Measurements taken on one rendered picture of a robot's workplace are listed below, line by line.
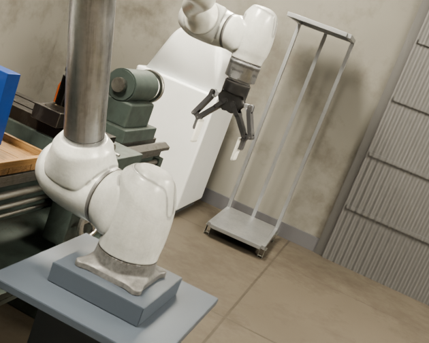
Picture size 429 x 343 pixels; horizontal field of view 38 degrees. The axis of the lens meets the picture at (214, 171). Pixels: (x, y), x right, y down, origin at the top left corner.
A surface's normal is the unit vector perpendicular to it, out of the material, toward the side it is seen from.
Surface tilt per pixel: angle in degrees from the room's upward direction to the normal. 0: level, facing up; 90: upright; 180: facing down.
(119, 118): 90
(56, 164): 107
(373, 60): 90
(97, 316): 0
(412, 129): 90
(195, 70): 90
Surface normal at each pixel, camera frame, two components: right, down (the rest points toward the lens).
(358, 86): -0.30, 0.12
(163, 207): 0.70, 0.16
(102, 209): -0.50, 0.04
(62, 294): 0.34, -0.91
